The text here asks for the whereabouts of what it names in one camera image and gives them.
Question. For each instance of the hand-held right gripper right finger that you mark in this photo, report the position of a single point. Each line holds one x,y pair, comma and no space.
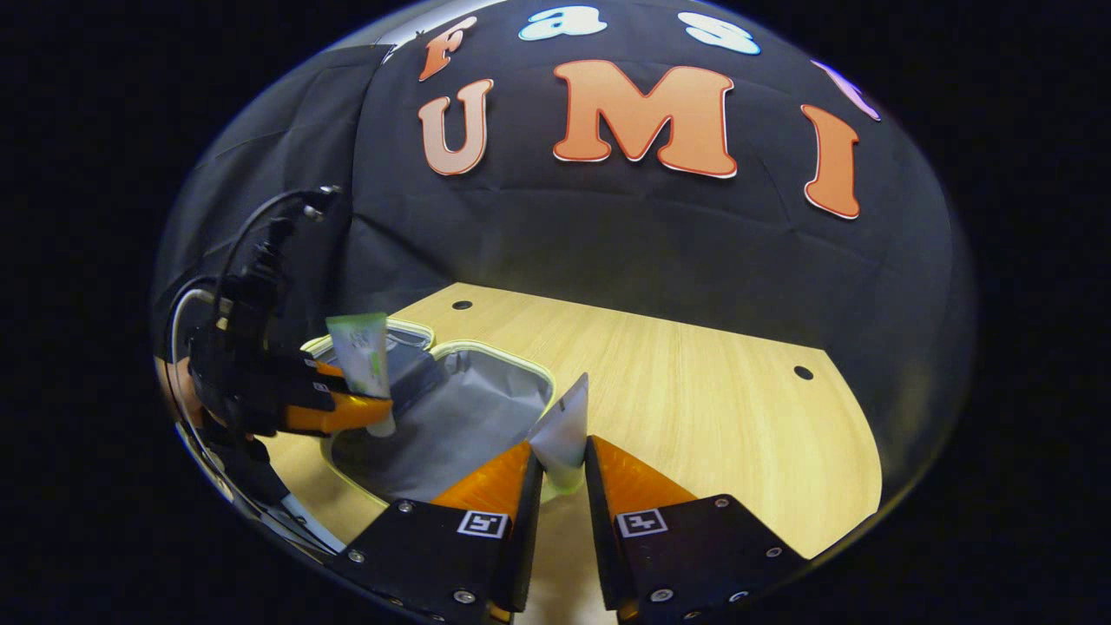
599,538

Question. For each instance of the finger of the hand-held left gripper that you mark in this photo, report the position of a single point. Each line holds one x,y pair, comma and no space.
338,415
323,369

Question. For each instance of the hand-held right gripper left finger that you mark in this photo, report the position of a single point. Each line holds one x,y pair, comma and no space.
525,555

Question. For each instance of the green and white cream tube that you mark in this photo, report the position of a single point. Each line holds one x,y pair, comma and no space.
360,365

